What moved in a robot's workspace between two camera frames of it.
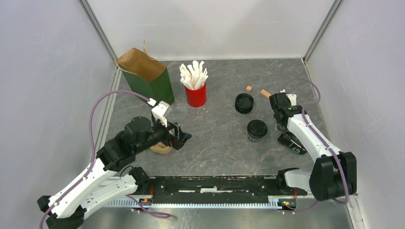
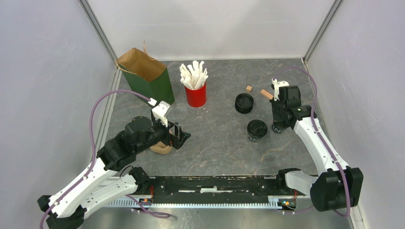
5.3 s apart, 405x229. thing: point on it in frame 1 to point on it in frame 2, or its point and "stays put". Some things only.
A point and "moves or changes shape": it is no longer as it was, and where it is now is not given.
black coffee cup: x=254 y=138 stays put
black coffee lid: x=257 y=127 stays put
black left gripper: x=180 y=137 stays put
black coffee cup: x=288 y=139 moves or changes shape
